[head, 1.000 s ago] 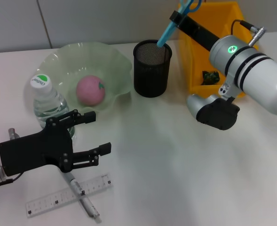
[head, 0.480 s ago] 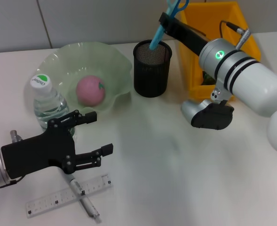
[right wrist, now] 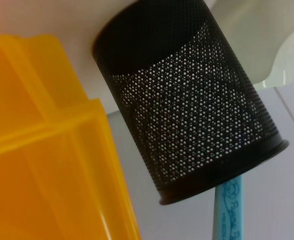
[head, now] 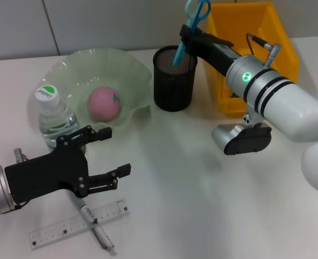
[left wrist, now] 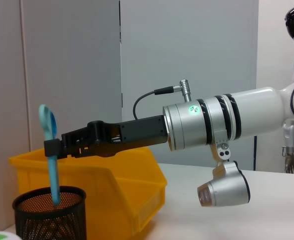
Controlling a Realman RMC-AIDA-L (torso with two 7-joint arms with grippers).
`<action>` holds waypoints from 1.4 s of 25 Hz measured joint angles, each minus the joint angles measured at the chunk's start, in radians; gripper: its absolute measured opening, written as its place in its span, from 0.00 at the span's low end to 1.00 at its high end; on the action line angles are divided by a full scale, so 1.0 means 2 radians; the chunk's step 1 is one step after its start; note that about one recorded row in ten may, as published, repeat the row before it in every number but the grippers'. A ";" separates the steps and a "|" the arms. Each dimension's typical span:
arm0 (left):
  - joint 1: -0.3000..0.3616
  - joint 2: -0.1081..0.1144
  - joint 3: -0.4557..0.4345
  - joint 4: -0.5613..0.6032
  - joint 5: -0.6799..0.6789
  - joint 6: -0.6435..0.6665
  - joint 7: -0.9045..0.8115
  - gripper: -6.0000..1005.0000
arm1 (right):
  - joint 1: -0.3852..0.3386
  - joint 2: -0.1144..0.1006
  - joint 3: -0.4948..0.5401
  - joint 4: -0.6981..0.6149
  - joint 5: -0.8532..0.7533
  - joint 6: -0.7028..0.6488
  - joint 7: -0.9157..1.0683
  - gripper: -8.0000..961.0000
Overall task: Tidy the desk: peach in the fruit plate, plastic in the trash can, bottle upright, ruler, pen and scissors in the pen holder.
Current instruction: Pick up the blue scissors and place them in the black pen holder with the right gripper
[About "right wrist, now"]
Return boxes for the blue scissors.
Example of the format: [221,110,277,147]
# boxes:
[213,174,245,240]

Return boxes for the yellow plastic bin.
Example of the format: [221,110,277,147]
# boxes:
[0,34,142,240]

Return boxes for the green glass fruit plate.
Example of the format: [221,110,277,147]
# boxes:
[210,0,294,90]

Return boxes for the black mesh pen holder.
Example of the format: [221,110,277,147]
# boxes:
[91,0,290,206]

